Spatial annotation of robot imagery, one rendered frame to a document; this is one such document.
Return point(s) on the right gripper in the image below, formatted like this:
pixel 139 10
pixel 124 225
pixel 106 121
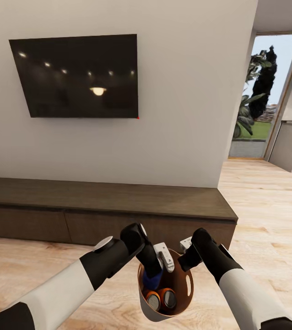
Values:
pixel 187 261

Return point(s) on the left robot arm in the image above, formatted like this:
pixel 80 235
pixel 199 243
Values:
pixel 50 304

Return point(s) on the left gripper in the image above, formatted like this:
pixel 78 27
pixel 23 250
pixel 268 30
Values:
pixel 151 264

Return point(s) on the can of soda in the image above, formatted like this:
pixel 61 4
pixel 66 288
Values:
pixel 152 284
pixel 153 299
pixel 168 299

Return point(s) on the trash can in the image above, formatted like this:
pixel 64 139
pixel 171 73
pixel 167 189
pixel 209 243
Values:
pixel 176 280

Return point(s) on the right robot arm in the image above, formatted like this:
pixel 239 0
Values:
pixel 251 306

